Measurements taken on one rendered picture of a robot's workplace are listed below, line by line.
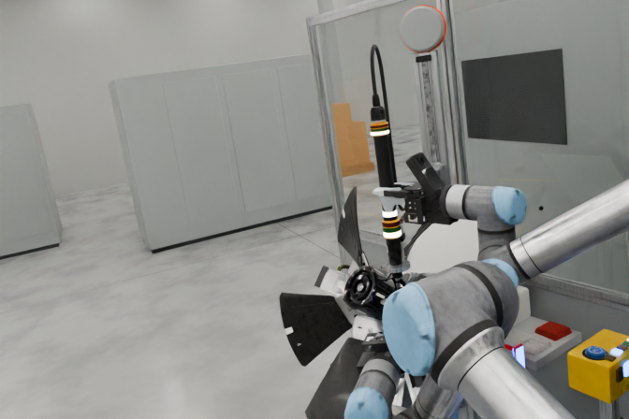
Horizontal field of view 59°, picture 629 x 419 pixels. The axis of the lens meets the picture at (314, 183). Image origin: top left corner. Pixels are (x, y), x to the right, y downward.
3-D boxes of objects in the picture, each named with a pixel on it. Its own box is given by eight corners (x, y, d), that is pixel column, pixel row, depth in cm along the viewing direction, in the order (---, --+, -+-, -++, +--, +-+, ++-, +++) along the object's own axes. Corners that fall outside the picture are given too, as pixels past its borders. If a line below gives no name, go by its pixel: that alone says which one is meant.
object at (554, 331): (550, 325, 183) (550, 319, 183) (572, 333, 176) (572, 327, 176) (533, 332, 180) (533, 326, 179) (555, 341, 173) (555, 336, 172)
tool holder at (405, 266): (387, 260, 144) (383, 223, 142) (414, 259, 142) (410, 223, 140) (379, 273, 136) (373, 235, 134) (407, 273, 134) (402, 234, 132)
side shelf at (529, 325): (490, 310, 206) (490, 302, 206) (581, 340, 176) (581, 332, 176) (445, 333, 194) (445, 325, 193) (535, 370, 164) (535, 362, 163)
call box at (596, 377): (606, 366, 138) (604, 326, 136) (648, 381, 130) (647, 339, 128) (568, 393, 130) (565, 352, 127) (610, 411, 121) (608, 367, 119)
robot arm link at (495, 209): (512, 234, 108) (509, 192, 107) (462, 228, 116) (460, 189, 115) (530, 223, 114) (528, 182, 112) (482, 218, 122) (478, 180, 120)
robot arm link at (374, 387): (344, 443, 99) (338, 400, 97) (359, 406, 109) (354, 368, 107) (387, 447, 96) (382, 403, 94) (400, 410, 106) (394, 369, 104)
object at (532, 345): (512, 332, 182) (511, 326, 181) (552, 347, 169) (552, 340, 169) (495, 342, 177) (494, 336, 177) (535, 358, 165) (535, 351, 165)
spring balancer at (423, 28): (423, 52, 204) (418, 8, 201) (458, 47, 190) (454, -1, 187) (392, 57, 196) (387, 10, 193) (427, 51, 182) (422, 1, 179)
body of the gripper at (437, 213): (401, 223, 129) (446, 227, 120) (397, 186, 127) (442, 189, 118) (420, 213, 134) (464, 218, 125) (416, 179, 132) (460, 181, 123)
